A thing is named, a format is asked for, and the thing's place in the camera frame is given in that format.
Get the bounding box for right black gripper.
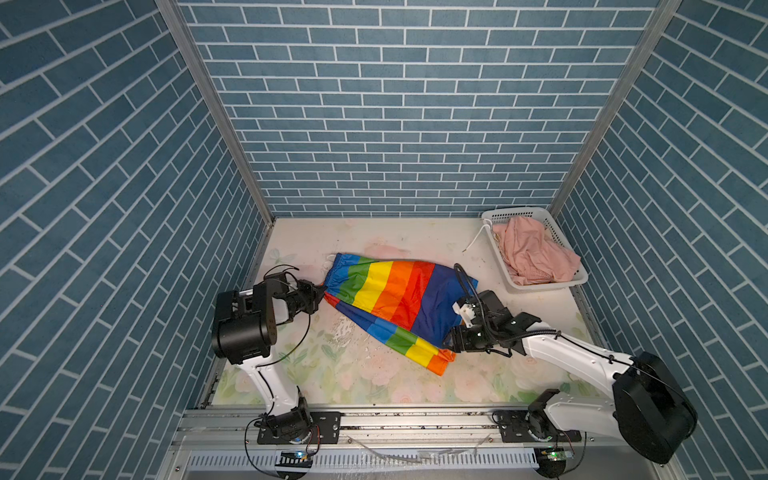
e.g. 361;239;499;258
438;322;496;351

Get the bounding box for rainbow striped shorts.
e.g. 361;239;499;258
324;253;468;376

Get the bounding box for white plastic laundry basket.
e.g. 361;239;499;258
479;207;588;292

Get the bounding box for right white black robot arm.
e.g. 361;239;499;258
445;291;698;464

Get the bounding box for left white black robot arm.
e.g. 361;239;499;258
211;271;325;443

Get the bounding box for pink folded shorts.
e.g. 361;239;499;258
492;216;581;286

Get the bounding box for right green circuit board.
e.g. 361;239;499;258
534;448;569;470

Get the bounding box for green circuit board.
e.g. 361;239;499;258
534;448;569;470
275;451;314;470

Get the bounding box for left green circuit board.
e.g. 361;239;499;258
275;451;314;470

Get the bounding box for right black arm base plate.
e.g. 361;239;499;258
490;409;582;444

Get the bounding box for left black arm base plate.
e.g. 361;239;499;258
257;411;342;446

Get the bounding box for aluminium mounting rail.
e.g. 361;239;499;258
157;406;684;479

